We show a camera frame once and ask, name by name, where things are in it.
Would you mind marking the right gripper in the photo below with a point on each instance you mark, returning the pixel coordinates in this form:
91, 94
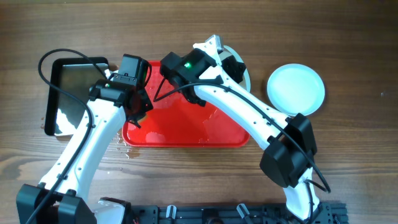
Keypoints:
234, 69

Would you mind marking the white plate top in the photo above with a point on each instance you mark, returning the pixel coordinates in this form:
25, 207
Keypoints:
228, 51

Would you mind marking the white plate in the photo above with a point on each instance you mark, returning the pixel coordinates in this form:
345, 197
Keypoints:
295, 88
228, 51

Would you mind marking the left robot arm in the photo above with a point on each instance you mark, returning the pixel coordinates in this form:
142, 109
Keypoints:
61, 195

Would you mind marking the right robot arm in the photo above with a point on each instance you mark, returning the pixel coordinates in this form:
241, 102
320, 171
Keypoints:
212, 74

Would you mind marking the red plastic tray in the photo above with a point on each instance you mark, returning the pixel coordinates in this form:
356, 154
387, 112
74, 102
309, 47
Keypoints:
174, 122

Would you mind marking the black water tray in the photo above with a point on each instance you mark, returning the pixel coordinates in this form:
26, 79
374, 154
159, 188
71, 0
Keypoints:
75, 76

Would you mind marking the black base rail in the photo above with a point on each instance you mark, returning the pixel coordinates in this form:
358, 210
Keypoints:
327, 213

